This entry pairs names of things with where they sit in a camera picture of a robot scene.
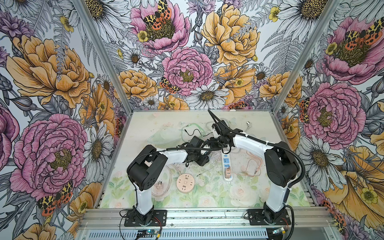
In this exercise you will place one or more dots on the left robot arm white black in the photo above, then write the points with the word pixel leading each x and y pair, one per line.
pixel 145 169

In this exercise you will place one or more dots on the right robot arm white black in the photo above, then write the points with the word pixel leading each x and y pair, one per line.
pixel 284 167

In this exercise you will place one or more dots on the aluminium front rail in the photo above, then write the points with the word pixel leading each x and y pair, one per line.
pixel 303 223

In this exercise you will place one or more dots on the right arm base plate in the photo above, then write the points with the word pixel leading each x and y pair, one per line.
pixel 260 217

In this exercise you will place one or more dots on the pink charger plug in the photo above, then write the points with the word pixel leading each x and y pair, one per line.
pixel 228 173

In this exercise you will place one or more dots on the white blue power strip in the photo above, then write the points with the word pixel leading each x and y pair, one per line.
pixel 226 162

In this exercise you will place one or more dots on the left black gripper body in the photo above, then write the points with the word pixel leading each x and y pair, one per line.
pixel 199 159

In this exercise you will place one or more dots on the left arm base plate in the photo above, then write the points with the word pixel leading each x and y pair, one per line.
pixel 154 218

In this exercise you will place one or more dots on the round pink power socket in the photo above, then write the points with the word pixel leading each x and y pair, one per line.
pixel 185 183

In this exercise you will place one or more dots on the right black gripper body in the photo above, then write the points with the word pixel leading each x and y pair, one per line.
pixel 220 139

